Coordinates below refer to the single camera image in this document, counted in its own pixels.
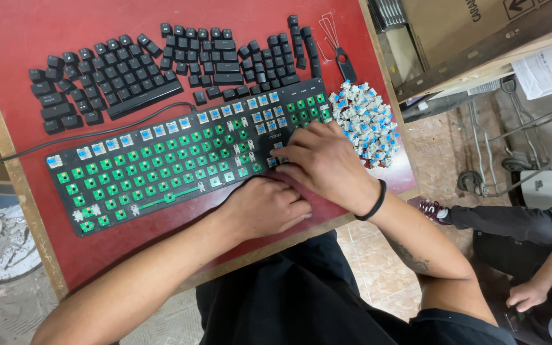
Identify black keyboard with green board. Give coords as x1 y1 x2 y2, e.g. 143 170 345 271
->
44 78 335 238

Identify black keyboard cable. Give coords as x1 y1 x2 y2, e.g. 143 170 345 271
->
0 102 198 164

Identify blue switches mounted in keyboard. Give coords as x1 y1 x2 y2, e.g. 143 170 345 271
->
46 90 287 169

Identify brown cardboard box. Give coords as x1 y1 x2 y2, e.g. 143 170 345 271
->
400 0 552 73

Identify wire keycap puller black handle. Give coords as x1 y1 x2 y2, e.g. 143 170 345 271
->
315 12 357 85

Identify spread of black keycaps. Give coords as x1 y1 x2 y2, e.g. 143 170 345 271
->
28 14 323 136

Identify person's left hand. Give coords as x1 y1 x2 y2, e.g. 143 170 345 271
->
218 176 313 241

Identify person's black clothing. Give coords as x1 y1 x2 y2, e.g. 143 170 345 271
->
195 230 518 345

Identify person's right hand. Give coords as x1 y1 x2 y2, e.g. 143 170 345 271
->
270 120 382 219

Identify white printed paper sheet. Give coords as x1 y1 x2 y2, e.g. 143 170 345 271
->
511 34 552 100

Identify white appliance with vents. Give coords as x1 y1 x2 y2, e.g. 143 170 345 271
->
519 170 552 211

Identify metal wire cart with wheels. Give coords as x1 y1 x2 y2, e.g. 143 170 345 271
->
457 77 552 198

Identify pile of loose blue switches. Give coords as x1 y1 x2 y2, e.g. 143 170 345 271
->
328 80 402 169

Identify black wristband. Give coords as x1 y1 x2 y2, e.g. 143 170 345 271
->
354 179 387 222

